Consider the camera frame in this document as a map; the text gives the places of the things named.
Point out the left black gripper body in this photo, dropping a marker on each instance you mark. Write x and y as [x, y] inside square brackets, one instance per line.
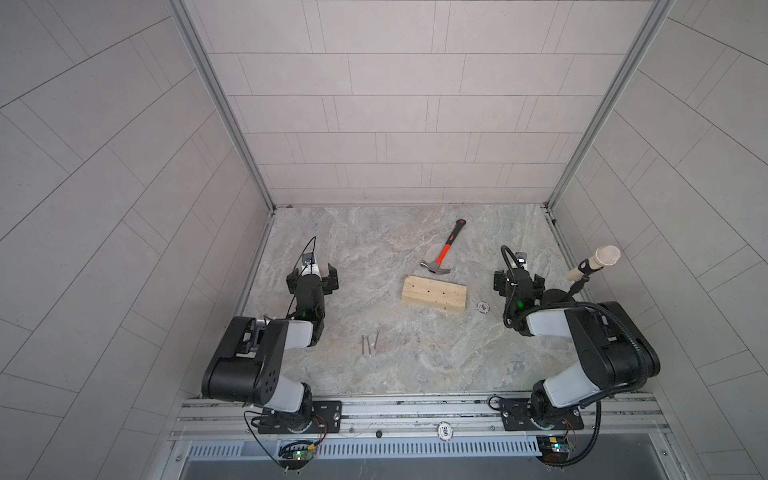
[325, 288]

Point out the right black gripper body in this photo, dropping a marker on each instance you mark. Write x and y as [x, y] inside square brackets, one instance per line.
[503, 279]

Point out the red black claw hammer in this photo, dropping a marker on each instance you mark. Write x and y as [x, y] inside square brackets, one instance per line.
[435, 266]

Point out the pale wooden block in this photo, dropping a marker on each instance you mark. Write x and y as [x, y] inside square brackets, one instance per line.
[432, 293]

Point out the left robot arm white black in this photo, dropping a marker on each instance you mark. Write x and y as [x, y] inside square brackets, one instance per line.
[246, 365]

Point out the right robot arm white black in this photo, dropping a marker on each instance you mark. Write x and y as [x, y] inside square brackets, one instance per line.
[612, 354]

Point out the black stand with wooden peg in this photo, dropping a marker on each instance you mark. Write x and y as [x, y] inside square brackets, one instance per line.
[585, 270]

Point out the right green circuit board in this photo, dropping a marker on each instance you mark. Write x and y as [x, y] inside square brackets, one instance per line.
[555, 449]

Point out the green circuit board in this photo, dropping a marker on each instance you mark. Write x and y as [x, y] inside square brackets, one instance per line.
[555, 449]
[298, 451]

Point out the left green circuit board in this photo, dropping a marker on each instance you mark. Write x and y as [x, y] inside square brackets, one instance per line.
[298, 451]

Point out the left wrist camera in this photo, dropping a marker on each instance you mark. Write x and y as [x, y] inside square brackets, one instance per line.
[308, 263]

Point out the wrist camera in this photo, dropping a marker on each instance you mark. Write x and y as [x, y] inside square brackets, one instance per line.
[308, 263]
[520, 260]

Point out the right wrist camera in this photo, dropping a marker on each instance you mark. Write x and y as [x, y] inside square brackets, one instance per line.
[520, 260]

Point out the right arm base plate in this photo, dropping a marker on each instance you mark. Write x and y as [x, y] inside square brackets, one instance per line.
[537, 414]

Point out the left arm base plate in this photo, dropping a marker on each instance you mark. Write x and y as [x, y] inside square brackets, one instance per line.
[322, 417]

